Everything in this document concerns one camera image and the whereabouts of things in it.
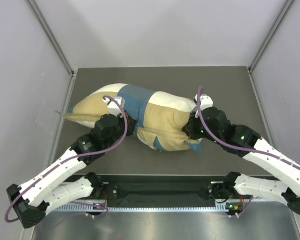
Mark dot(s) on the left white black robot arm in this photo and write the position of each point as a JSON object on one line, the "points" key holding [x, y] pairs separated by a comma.
{"points": [[32, 201]]}

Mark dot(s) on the grey slotted cable duct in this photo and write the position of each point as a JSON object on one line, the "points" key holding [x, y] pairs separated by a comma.
{"points": [[98, 207]]}

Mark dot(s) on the aluminium frame post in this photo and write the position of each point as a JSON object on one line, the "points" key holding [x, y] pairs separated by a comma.
{"points": [[288, 4], [49, 34]]}

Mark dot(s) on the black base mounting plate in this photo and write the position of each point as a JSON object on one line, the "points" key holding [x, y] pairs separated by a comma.
{"points": [[205, 187]]}

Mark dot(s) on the checkered blue beige white pillowcase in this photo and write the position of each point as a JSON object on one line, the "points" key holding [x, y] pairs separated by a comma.
{"points": [[158, 126]]}

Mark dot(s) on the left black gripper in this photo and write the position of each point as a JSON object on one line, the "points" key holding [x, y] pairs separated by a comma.
{"points": [[131, 124]]}

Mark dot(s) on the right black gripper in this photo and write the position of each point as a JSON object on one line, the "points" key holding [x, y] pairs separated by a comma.
{"points": [[189, 128]]}

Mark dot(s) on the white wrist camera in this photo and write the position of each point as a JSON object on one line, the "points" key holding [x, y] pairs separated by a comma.
{"points": [[204, 101], [115, 105]]}

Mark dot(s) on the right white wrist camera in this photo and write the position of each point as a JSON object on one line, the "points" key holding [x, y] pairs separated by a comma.
{"points": [[204, 101]]}

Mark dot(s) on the right aluminium frame post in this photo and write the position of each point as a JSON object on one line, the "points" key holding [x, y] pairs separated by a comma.
{"points": [[288, 4]]}

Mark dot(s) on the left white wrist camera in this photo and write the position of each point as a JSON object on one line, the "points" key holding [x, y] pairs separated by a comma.
{"points": [[115, 105]]}

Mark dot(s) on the left aluminium frame post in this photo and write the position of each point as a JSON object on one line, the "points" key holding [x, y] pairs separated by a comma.
{"points": [[49, 34]]}

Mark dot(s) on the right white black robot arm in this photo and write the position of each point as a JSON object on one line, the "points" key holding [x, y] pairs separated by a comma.
{"points": [[212, 124]]}

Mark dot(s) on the white pillow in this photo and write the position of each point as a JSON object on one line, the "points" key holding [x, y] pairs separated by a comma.
{"points": [[181, 104]]}

